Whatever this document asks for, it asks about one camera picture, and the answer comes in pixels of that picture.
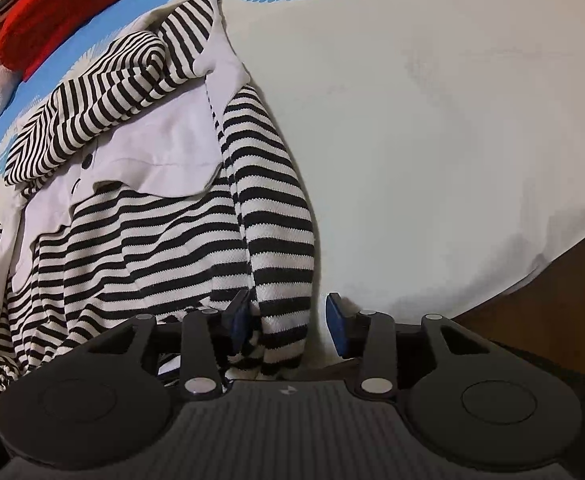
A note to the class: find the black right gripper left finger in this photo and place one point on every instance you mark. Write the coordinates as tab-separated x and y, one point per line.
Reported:
116	394

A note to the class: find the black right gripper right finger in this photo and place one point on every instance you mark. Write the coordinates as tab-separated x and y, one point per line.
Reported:
463	396

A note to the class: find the black white striped garment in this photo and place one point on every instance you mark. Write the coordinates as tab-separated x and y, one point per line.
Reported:
154	182

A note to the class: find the blue white patterned bedsheet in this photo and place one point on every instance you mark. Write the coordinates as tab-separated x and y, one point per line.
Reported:
440	144

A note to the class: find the red fluffy blanket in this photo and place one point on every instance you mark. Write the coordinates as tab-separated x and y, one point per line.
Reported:
34	29

